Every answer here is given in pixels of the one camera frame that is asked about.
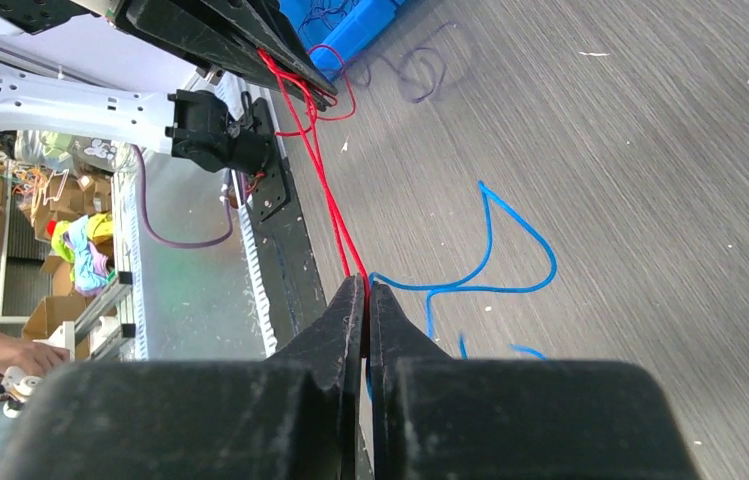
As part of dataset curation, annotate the cardboard boxes clutter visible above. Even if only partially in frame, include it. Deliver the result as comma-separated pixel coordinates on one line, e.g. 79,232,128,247
0,169,121,340

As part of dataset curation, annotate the purple thin cable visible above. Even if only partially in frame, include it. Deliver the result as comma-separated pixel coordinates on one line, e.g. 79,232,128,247
297,0,362,38
347,19,461,105

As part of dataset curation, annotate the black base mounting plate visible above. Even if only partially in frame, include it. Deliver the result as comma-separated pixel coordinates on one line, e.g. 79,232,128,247
241,95,329,352

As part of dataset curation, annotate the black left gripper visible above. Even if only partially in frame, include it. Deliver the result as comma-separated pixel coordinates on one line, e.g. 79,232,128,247
0,0,337,110

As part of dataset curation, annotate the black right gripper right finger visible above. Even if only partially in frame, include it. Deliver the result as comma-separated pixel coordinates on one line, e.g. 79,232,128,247
369,284,698,479

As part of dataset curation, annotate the blue plastic bin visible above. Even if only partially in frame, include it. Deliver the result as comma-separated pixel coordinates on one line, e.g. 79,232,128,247
279,0,405,80

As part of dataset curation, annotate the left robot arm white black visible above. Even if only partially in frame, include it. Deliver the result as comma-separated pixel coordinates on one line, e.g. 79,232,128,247
0,0,336,174

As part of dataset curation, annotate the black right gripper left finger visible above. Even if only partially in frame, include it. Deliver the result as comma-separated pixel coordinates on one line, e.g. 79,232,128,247
0,276,368,479

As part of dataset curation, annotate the bystander bare hand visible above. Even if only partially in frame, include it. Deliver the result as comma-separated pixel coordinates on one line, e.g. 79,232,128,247
0,334,71,376

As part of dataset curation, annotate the perforated metal rail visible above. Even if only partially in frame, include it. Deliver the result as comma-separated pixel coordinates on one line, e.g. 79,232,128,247
215,75,278,357

